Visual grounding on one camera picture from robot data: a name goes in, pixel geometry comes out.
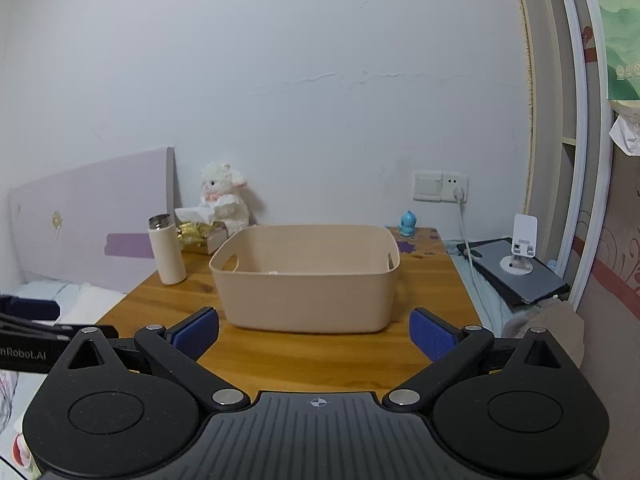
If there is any white framed wardrobe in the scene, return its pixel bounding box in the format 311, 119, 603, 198
520, 0, 623, 306

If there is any white phone stand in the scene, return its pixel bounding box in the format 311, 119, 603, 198
500, 214, 538, 276

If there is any cream thermos bottle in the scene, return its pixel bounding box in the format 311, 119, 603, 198
148, 214, 186, 285

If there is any gold white tissue box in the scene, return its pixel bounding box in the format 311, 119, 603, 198
175, 207, 228, 255

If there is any beige plastic storage basket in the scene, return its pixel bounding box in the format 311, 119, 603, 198
209, 224, 400, 334

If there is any blue small figurine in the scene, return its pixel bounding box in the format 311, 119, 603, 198
398, 210, 416, 237

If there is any white wall switch socket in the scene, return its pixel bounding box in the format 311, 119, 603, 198
412, 171, 469, 204

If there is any white plush lamb toy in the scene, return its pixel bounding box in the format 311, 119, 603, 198
201, 162, 250, 236

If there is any lilac bed headboard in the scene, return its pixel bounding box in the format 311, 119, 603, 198
9, 148, 175, 294

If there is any white charger cable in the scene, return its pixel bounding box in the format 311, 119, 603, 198
452, 186, 507, 331

